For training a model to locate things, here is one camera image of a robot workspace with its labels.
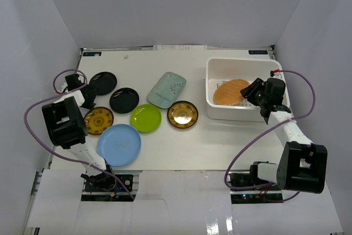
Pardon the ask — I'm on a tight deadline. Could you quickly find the black round plate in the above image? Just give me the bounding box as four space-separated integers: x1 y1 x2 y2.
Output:
109 88 139 114
89 72 118 96

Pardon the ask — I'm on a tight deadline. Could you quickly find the woven bamboo round tray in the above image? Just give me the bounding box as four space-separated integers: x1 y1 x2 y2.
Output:
213 79 250 106

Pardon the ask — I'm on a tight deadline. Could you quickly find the light blue round plate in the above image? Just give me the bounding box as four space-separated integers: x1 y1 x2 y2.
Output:
97 124 141 167

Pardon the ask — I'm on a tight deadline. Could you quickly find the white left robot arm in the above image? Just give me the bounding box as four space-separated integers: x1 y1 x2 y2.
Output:
42 73 116 190

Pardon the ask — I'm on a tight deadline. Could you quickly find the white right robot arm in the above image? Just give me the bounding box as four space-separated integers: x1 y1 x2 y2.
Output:
240 78 327 194

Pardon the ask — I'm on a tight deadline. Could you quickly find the white plastic bin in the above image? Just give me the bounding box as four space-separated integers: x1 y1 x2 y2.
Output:
205 57 282 122

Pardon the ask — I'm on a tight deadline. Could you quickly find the yellow patterned plate left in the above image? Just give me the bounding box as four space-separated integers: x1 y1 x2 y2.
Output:
84 107 114 135

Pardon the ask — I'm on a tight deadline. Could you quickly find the yellow patterned plate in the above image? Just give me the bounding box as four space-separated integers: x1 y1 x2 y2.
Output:
167 100 199 129
84 107 114 135

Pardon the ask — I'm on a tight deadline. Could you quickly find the left blue table label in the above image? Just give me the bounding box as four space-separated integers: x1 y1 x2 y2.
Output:
82 51 102 57

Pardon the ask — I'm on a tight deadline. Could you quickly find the blue table label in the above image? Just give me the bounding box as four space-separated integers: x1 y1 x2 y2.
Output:
248 50 268 55
82 51 102 57

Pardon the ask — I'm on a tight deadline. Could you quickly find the right blue table label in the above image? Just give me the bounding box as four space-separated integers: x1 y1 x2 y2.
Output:
248 50 268 55

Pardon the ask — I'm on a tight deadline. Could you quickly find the lime green round plate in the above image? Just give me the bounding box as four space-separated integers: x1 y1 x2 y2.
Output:
130 104 162 133

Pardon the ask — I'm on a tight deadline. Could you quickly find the yellow patterned plate right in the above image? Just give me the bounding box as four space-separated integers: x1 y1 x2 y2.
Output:
167 100 199 129

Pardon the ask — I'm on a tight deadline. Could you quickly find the pale blue rectangular divided plate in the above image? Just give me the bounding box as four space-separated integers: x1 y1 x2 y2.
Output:
147 72 186 109

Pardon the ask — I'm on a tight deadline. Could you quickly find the white paper sheet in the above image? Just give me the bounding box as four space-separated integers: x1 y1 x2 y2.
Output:
153 45 207 51

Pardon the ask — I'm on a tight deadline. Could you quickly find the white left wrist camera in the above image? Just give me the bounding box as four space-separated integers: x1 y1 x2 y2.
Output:
56 82 68 94

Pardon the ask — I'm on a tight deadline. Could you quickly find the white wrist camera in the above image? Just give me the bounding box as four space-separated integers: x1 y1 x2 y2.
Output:
270 69 282 79
56 82 68 94

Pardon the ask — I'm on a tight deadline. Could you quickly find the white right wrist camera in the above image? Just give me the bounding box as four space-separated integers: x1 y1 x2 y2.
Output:
270 69 282 79

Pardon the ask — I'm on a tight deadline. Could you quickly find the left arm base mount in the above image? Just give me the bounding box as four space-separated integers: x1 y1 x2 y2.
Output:
81 173 135 202

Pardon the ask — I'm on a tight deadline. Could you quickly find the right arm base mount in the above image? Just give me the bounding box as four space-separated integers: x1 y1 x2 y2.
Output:
227 171 283 205

